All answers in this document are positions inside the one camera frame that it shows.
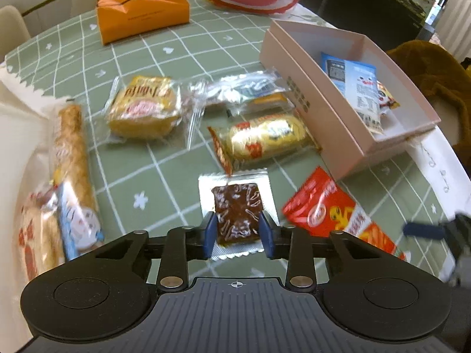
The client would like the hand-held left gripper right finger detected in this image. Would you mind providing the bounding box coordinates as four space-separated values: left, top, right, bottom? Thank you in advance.
258 210 379 290

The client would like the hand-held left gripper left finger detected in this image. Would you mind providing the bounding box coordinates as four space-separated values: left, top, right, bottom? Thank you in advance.
95 211 218 290

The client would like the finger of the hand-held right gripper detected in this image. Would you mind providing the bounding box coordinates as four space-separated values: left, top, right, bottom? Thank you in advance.
403 221 447 240

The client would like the brownie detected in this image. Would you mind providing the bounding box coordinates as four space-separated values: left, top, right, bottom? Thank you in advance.
198 171 276 262

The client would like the red snack packet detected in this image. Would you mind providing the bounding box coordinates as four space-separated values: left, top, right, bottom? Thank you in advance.
283 166 413 262

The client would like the gold roll cake packet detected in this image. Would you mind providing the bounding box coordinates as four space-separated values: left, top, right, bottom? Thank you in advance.
207 113 322 176

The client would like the pink cardboard box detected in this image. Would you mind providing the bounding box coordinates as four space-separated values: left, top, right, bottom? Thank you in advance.
259 20 441 180

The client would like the yellow cake packet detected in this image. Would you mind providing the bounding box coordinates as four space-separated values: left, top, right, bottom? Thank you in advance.
105 75 185 144

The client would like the clear snack packet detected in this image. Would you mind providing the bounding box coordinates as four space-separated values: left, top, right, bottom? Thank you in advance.
188 71 288 118

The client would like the long wafer roll packet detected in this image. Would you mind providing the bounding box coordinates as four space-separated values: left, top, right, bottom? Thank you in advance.
49 104 106 262

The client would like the round cookie packet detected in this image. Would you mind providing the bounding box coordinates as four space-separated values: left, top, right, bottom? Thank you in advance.
18 187 67 281

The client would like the green checked tablecloth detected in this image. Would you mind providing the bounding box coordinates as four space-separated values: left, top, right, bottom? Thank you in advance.
0 0 462 353

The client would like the small cartoon snack packet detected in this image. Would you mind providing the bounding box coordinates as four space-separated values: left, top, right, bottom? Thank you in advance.
375 81 401 111

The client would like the blue and white snack packet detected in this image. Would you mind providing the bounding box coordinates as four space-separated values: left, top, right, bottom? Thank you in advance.
320 52 385 135

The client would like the orange tissue box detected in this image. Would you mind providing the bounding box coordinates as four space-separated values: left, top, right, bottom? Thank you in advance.
96 0 190 46

